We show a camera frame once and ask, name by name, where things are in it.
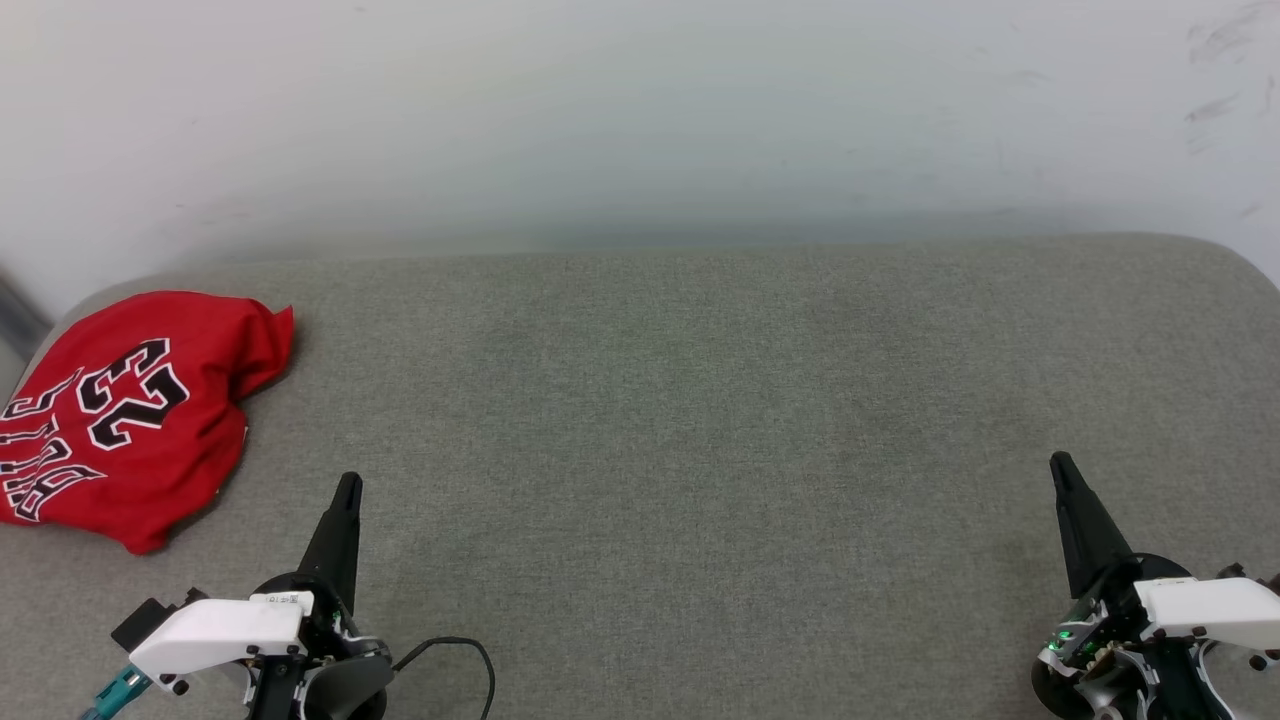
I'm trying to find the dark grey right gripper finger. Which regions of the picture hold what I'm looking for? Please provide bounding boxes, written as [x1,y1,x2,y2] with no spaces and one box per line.
[1049,451,1142,600]

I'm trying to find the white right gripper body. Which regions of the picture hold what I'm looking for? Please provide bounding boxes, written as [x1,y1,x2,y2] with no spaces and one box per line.
[1040,553,1280,667]

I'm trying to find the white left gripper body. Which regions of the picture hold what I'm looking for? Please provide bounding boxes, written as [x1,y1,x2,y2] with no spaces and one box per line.
[130,570,394,720]

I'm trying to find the red Bulls 23 jersey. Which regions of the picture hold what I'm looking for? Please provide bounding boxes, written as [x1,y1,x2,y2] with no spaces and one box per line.
[0,290,296,556]

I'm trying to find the grey fabric sofa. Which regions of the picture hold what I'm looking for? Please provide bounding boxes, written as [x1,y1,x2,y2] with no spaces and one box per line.
[0,232,1280,720]

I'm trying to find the teal cable connector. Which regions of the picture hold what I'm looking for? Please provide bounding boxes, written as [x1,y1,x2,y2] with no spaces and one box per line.
[78,665,153,720]

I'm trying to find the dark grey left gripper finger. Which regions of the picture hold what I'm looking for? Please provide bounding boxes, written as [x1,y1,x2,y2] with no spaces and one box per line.
[298,472,364,613]

